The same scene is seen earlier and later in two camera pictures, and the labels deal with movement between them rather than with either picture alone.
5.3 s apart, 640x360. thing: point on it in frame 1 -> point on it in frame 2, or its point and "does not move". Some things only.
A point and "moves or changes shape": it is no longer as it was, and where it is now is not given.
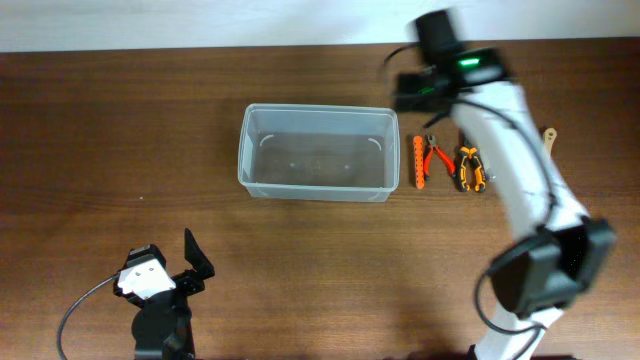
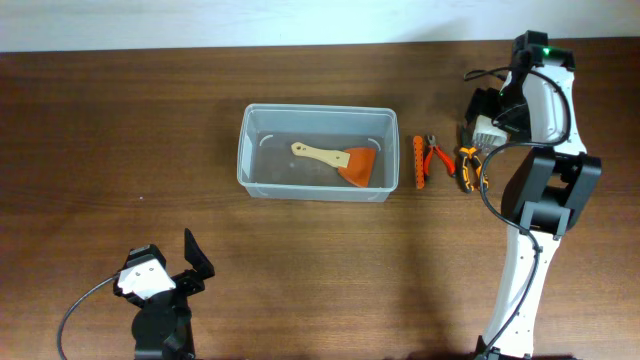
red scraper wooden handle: (549, 136) moves or changes shape
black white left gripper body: (189, 283) does not move
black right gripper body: (417, 88) -> (506, 108)
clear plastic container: (335, 153) does not move
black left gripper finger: (197, 258) does not move
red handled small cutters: (431, 146) does not move
